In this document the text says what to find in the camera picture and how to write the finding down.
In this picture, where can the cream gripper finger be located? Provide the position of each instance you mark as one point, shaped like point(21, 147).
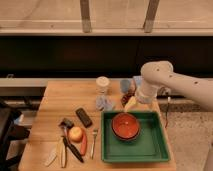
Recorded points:
point(130, 104)

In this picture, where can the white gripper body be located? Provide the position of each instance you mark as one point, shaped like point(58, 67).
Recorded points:
point(146, 93)

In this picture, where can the orange bowl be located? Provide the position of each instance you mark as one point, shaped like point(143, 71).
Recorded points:
point(125, 124)

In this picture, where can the purple bowl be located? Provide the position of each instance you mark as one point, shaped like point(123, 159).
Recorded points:
point(131, 138)

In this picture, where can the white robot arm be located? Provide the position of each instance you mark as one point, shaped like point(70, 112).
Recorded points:
point(155, 75)

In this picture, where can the green plastic tray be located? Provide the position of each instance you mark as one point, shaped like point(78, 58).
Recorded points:
point(149, 145)

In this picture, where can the blue cup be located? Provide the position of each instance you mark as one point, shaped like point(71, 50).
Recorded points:
point(125, 85)

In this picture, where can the white lidded cup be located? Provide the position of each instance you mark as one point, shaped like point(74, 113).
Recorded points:
point(102, 84)

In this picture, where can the silver fork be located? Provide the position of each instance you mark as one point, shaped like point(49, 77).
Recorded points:
point(94, 133)

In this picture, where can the black rectangular remote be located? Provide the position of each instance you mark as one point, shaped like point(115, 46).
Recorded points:
point(84, 118)

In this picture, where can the red yellow apple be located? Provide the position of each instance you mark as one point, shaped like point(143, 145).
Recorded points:
point(75, 134)

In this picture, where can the orange carrot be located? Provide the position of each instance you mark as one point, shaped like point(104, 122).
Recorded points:
point(83, 147)

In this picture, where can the cream handled knife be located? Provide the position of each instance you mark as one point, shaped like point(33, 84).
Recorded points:
point(63, 154)

